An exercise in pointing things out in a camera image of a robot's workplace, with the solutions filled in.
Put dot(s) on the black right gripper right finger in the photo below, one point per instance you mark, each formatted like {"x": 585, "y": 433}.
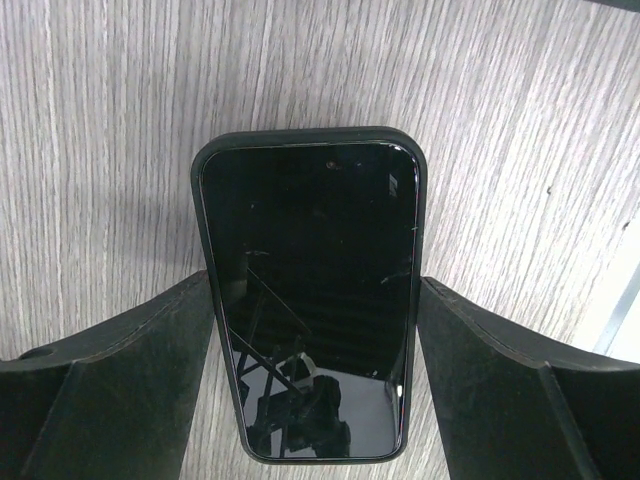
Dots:
{"x": 514, "y": 404}

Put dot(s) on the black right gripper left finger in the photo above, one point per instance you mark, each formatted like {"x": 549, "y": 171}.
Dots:
{"x": 114, "y": 401}

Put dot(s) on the black smartphone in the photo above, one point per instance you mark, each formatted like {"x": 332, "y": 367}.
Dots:
{"x": 313, "y": 243}

